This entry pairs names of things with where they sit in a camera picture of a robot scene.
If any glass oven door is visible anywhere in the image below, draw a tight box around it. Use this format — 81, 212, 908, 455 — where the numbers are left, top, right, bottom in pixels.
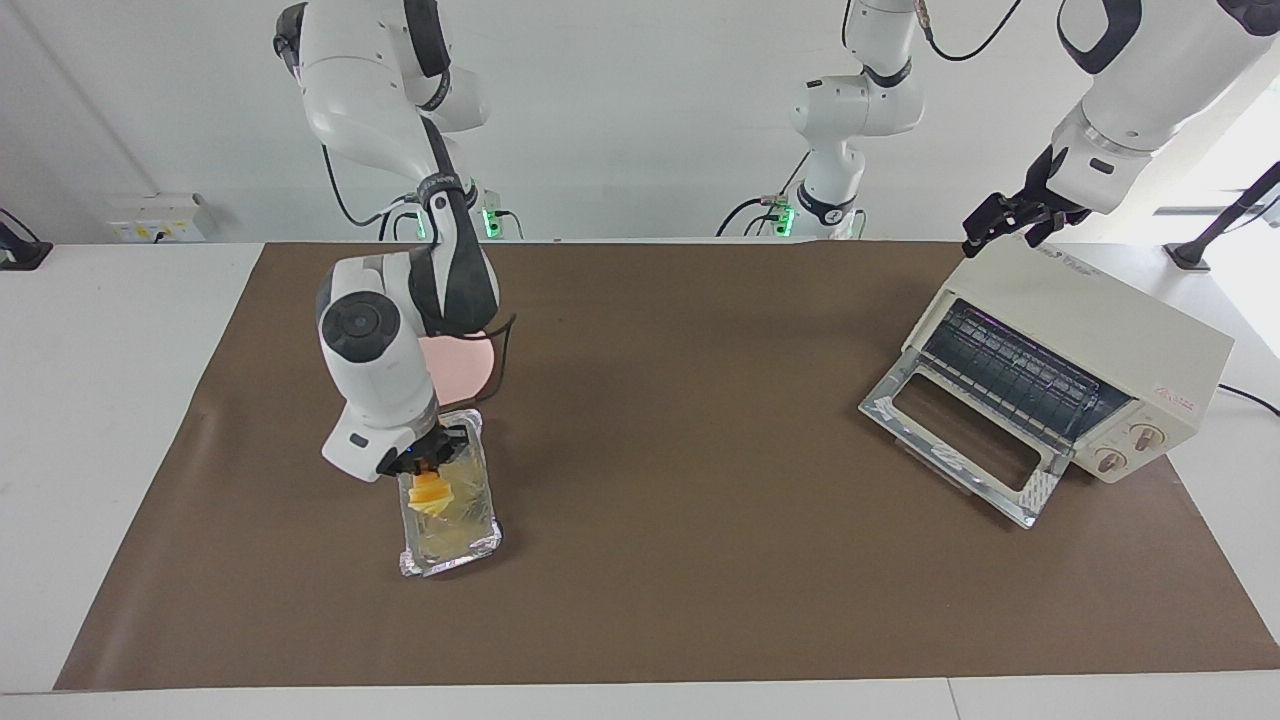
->
858, 360, 1076, 531

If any cream toaster oven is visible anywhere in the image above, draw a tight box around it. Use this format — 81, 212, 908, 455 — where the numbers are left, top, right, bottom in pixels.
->
900, 238, 1236, 486

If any pink round plate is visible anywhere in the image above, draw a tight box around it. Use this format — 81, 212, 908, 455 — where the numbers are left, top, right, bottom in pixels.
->
418, 330, 498, 409

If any black base cable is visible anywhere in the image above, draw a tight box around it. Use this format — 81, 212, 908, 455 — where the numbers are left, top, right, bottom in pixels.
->
715, 150, 813, 239
378, 193, 421, 242

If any black right base cable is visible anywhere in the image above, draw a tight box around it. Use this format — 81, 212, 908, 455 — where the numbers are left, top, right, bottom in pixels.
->
378, 193, 421, 242

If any black left base cable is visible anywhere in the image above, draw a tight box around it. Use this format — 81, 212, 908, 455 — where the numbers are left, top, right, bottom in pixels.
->
715, 150, 813, 239

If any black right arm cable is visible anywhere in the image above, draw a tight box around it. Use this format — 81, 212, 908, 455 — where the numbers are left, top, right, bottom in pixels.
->
320, 145, 517, 401

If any black oven power cable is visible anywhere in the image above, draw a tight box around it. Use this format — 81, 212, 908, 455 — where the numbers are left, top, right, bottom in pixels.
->
1218, 383, 1280, 419

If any sliced golden bread loaf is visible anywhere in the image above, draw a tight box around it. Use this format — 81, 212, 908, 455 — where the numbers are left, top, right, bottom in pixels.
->
407, 470, 459, 517

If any brown table mat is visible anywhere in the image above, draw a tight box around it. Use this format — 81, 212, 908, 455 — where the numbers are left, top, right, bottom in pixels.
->
52, 240, 1280, 693

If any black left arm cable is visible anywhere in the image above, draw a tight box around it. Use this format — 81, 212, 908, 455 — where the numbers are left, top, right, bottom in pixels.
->
915, 0, 1026, 64

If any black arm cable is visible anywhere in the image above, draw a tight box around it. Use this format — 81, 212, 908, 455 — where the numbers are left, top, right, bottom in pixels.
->
320, 145, 517, 401
915, 0, 1026, 64

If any aluminium foil tray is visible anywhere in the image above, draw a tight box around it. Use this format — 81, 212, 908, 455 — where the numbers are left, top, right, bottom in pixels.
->
397, 408, 503, 579

